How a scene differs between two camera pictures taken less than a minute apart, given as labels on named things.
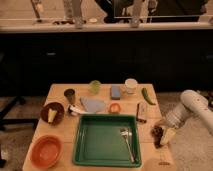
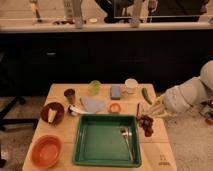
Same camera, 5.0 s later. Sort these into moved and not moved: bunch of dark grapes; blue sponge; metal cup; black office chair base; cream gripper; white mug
Moved: cream gripper; bunch of dark grapes
Not moved: white mug; metal cup; blue sponge; black office chair base
